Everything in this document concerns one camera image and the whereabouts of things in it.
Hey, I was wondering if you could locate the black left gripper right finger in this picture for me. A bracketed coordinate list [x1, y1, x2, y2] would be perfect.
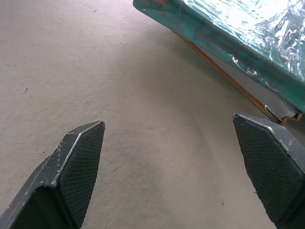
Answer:
[233, 113, 305, 229]

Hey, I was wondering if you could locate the green plastic-wrapped package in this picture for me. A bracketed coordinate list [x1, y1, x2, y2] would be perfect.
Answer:
[132, 0, 305, 113]

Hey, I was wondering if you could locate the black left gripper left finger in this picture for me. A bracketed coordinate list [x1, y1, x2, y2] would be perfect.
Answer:
[0, 120, 106, 229]

